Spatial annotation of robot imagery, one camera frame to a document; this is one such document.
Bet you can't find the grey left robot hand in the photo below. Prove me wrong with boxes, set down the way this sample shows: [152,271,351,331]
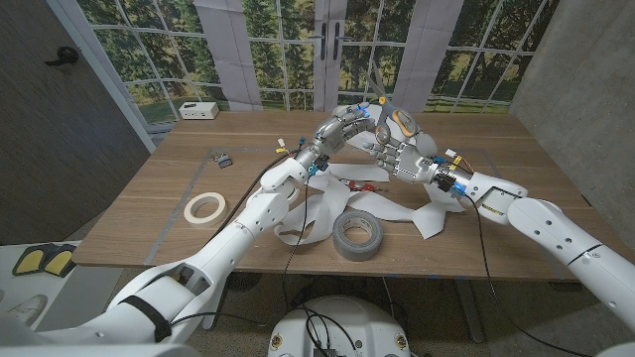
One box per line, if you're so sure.
[297,102,377,177]

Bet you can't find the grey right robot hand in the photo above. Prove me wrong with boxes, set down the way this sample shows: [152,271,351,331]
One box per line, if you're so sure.
[363,129,473,194]

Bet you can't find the scissors with beige grey handles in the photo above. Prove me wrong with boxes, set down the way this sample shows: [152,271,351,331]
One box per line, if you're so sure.
[363,65,421,146]

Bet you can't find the long white receipt paper strip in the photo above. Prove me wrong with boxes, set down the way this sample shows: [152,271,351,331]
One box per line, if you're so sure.
[275,103,465,247]

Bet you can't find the printed window forest backdrop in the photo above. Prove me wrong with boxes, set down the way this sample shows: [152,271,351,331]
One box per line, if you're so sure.
[47,0,562,143]

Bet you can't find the white power box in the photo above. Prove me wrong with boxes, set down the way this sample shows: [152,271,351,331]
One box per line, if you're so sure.
[178,101,221,121]

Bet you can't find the grey table leg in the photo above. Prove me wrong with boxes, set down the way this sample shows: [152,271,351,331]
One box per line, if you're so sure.
[454,277,486,344]

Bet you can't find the beige masking tape roll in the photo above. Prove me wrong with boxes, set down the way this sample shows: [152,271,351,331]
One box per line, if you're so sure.
[183,191,229,229]

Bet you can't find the white robot torso base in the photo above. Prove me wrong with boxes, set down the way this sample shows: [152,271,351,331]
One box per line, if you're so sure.
[267,296,411,357]

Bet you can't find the black round floor object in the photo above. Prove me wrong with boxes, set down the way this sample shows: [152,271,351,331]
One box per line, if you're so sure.
[228,272,263,293]

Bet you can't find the white table leg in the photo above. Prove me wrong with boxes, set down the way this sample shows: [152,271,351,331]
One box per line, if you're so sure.
[202,285,230,331]

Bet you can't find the white floor board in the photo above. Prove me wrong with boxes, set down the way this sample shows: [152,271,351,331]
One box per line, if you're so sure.
[0,241,124,333]

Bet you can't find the yellow black foot pedal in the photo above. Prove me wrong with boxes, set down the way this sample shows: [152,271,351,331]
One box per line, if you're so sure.
[12,243,51,277]
[44,243,78,279]

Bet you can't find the white robot torso edge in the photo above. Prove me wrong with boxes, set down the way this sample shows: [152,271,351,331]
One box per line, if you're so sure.
[0,343,202,357]

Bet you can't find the white sneaker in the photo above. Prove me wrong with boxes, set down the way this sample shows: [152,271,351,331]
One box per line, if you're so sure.
[4,294,50,326]

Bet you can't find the thin black left wrist wire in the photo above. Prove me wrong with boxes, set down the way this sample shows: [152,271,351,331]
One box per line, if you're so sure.
[171,171,318,328]

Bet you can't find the thin black wrist wire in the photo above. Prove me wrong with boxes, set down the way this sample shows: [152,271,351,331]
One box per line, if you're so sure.
[171,171,318,328]
[465,192,591,357]

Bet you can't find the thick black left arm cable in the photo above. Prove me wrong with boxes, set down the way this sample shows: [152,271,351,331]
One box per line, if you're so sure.
[205,151,299,244]

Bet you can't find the thin black right wrist wire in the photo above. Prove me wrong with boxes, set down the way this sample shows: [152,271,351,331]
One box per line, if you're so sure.
[465,192,591,357]

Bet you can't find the grey duct tape roll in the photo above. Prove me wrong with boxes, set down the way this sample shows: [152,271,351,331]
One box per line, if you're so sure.
[331,208,385,263]

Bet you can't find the black torso cable bundle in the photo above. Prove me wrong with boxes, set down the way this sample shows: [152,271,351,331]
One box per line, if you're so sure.
[291,304,359,357]

